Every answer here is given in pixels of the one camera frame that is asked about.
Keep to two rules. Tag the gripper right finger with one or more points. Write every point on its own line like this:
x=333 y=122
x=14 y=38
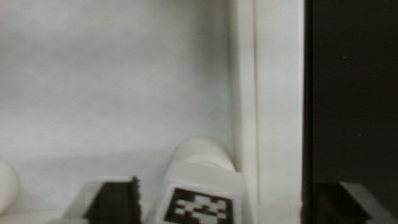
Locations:
x=346 y=205

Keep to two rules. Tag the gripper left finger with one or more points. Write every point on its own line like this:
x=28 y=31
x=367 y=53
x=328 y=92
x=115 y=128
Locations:
x=115 y=208

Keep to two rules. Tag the white table leg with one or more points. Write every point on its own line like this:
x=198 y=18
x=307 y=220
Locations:
x=204 y=189

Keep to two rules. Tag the white square tabletop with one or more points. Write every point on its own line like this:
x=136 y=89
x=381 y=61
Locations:
x=117 y=86

